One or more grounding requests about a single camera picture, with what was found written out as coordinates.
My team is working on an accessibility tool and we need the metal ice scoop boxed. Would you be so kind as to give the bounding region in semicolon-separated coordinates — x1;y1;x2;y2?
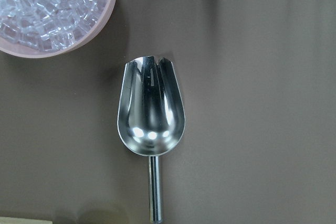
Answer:
117;56;185;223

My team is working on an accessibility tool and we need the pink bowl of ice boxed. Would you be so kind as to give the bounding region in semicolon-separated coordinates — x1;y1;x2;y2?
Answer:
1;0;116;58

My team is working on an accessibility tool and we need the bamboo cutting board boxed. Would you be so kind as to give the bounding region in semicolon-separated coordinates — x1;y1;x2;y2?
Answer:
0;217;53;224

